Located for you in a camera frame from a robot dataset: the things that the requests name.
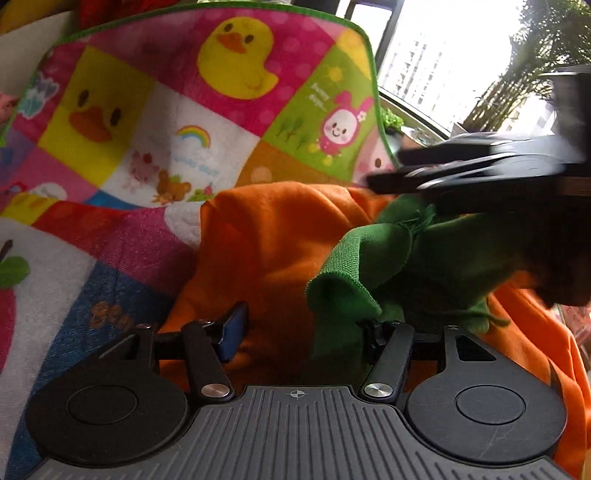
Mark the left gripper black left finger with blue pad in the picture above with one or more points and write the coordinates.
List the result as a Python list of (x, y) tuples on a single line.
[(202, 347)]

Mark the orange pumpkin costume green collar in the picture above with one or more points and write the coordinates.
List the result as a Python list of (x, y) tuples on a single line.
[(311, 261)]

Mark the potted palm white pot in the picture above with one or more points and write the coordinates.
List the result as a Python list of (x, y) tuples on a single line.
[(553, 35)]

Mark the green leafy plant tray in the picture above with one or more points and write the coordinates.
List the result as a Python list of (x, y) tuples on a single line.
[(393, 123)]

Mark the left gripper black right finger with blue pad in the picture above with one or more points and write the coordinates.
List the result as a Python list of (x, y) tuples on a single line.
[(400, 358)]

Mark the colourful cartoon patchwork blanket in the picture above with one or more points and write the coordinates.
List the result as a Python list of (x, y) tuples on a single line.
[(123, 133)]

